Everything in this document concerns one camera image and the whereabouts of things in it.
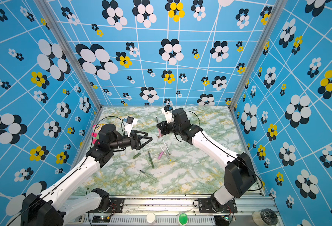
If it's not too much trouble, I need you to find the left aluminium corner post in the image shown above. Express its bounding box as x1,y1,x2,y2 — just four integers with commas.
34,1,102,111

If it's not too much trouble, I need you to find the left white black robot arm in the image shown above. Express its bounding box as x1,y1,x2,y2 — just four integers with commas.
19,124,153,226

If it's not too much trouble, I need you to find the green push button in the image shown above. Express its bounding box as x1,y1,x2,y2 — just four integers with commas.
177,213,189,226

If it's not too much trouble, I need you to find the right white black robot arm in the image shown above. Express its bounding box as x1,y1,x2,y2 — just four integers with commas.
156,105,258,212

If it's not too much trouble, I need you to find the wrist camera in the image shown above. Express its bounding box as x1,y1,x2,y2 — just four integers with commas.
123,116,138,137
161,105,174,123

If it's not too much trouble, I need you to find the right aluminium corner post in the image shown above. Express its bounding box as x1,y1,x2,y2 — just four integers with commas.
230,0,287,111

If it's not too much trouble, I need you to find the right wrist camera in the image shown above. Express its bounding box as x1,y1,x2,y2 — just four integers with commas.
161,105,174,123

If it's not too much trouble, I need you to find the pink green plush toy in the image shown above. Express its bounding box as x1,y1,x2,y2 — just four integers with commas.
92,124,102,145

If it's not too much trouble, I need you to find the aluminium front rail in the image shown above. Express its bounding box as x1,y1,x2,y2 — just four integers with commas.
65,195,284,226

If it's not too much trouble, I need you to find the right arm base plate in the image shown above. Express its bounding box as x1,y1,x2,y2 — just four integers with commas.
197,198,238,214

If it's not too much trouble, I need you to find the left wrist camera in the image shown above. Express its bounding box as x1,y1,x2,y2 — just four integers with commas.
123,116,138,137

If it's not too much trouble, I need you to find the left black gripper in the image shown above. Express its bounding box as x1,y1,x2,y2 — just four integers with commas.
109,129,152,151

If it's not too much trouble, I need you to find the dark green gel pen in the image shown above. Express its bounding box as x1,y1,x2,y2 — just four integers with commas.
139,170,157,180

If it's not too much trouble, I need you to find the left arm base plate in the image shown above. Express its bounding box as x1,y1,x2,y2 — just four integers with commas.
88,197,125,213

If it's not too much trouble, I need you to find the aluminium corner post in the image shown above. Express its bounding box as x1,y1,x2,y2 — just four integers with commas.
230,0,287,111
34,1,102,111

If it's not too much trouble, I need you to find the white push button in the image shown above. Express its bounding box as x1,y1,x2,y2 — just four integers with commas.
146,212,156,224

